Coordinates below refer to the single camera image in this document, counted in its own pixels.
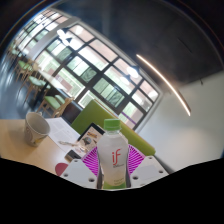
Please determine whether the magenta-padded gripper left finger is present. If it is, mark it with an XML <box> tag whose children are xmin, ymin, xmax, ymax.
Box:
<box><xmin>61</xmin><ymin>146</ymin><xmax>102</xmax><ymax>190</ymax></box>

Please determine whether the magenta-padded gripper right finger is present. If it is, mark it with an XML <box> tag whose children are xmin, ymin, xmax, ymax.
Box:
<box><xmin>125</xmin><ymin>144</ymin><xmax>169</xmax><ymax>190</ymax></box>

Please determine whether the green-capped clear drink bottle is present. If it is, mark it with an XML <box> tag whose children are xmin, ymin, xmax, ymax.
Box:
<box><xmin>96</xmin><ymin>118</ymin><xmax>132</xmax><ymax>190</ymax></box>

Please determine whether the small dark box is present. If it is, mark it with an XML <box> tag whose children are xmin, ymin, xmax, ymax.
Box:
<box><xmin>64</xmin><ymin>149</ymin><xmax>83</xmax><ymax>163</ymax></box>

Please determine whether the white paper sheet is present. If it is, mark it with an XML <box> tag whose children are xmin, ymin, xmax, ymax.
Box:
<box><xmin>44</xmin><ymin>117</ymin><xmax>81</xmax><ymax>153</ymax></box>

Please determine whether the green upholstered bench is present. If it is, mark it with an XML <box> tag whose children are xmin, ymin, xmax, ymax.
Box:
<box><xmin>70</xmin><ymin>99</ymin><xmax>157</xmax><ymax>158</ymax></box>

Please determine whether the beige paper cup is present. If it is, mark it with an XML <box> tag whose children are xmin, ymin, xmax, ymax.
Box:
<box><xmin>23</xmin><ymin>111</ymin><xmax>51</xmax><ymax>148</ymax></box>

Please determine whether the group of wooden green-seat chairs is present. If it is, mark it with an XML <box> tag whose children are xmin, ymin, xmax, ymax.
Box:
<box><xmin>6</xmin><ymin>39</ymin><xmax>74</xmax><ymax>118</ymax></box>

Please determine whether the long linear ceiling light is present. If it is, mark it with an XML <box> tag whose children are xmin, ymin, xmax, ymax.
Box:
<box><xmin>135</xmin><ymin>53</ymin><xmax>192</xmax><ymax>117</ymax></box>

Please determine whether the wooden dining table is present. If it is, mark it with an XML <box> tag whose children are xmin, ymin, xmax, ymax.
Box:
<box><xmin>38</xmin><ymin>71</ymin><xmax>68</xmax><ymax>94</ymax></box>

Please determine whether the group of dark pendant lamps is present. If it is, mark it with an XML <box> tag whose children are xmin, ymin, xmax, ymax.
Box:
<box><xmin>56</xmin><ymin>28</ymin><xmax>141</xmax><ymax>84</ymax></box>

